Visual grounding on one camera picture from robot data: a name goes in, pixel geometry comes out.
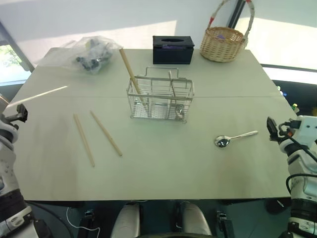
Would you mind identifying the light wooden chopstick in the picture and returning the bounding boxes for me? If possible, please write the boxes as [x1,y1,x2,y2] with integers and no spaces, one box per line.
[89,110,123,157]
[8,85,68,108]
[73,113,96,168]
[119,48,145,104]

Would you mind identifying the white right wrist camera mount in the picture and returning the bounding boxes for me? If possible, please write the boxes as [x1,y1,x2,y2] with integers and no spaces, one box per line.
[295,115,317,147]

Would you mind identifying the silver robot thigh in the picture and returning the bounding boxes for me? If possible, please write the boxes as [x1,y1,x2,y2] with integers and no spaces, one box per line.
[110,202,142,238]
[176,201,212,238]

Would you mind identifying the wooden handled metal spoon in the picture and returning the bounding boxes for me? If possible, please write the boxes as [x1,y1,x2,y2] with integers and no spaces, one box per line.
[168,70,185,120]

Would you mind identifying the silver wire cutlery caddy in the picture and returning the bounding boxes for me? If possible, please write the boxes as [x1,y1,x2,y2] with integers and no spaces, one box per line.
[126,66,195,123]

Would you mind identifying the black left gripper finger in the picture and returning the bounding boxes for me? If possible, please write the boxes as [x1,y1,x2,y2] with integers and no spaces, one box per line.
[16,104,29,122]

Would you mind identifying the black table leg bracket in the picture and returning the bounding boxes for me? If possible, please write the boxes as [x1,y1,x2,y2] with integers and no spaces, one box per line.
[215,210,230,238]
[83,209,97,238]

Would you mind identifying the black tissue box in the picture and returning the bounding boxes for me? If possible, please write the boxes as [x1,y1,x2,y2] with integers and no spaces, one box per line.
[152,35,195,65]

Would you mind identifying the thin white floor cable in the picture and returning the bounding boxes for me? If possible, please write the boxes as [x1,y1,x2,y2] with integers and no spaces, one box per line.
[66,206,100,232]

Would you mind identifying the silver right robot thigh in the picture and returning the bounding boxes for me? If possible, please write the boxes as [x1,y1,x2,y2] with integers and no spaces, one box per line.
[176,201,212,238]

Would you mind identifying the clear plastic bag of parts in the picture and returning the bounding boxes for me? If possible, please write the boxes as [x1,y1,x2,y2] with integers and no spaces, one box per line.
[58,36,124,76]

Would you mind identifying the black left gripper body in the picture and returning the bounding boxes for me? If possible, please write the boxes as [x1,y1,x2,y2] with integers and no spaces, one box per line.
[3,113,20,127]

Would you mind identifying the shiny steel spoon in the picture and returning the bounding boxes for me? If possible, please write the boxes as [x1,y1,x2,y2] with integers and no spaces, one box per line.
[213,130,259,149]

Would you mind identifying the silver left robot thigh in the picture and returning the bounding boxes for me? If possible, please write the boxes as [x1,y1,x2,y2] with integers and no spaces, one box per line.
[110,202,142,238]

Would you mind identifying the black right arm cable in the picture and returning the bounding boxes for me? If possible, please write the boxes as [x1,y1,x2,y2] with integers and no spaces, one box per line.
[285,135,317,197]

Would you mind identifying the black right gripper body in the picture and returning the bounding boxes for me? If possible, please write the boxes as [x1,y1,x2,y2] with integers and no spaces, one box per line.
[277,119,297,143]

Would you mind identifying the woven wicker basket with handle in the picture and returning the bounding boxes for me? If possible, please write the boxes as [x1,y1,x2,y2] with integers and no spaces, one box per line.
[199,0,256,63]

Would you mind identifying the black vertical wall post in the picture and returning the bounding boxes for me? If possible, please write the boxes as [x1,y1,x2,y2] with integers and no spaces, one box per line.
[228,0,245,28]

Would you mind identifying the dark window frame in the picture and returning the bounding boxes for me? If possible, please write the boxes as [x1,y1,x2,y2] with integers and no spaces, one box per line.
[0,19,35,86]

